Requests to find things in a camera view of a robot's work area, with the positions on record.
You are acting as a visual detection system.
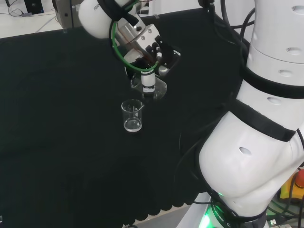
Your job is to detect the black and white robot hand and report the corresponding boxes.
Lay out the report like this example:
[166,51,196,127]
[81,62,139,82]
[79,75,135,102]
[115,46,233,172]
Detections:
[112,18,182,99]

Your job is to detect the small clear glass beaker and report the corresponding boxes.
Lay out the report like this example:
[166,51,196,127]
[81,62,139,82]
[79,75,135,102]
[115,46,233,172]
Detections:
[130,77,168,100]

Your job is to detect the clear glass beaker with spout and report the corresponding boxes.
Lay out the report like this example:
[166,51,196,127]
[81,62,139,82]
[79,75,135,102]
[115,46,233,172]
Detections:
[121,98,145,133]

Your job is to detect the grey metal equipment box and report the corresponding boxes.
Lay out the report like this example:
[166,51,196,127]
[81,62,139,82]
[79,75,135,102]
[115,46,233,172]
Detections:
[52,0,83,28]

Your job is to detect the black box device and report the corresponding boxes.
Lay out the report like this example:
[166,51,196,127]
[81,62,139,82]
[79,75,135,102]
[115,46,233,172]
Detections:
[24,0,44,14]

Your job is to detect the black bench cloth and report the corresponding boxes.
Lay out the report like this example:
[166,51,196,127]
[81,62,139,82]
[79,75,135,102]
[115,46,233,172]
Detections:
[0,8,253,228]

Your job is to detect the yellow stop button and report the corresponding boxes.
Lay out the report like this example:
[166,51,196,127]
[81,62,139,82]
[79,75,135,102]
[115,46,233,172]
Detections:
[279,167,304,203]

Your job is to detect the green cable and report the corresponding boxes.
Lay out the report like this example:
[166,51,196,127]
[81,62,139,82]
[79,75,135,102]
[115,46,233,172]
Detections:
[110,19,160,72]

